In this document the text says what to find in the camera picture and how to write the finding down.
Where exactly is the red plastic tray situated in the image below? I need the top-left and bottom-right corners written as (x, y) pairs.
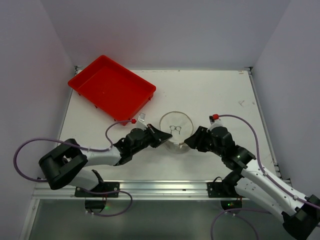
top-left (68, 55), bottom-right (156, 121)

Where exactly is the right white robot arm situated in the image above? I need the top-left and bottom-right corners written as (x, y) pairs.
top-left (184, 126), bottom-right (320, 240)

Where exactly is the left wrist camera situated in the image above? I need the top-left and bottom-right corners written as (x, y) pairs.
top-left (136, 112), bottom-right (147, 129)

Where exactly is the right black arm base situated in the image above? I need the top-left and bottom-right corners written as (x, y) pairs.
top-left (206, 172), bottom-right (243, 210)

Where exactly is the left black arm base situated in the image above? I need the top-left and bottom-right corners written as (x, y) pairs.
top-left (75, 170), bottom-right (120, 217)

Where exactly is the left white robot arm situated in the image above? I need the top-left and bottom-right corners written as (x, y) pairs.
top-left (38, 124), bottom-right (173, 191)

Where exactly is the aluminium mounting rail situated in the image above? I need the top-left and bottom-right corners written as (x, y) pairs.
top-left (31, 180), bottom-right (226, 200)

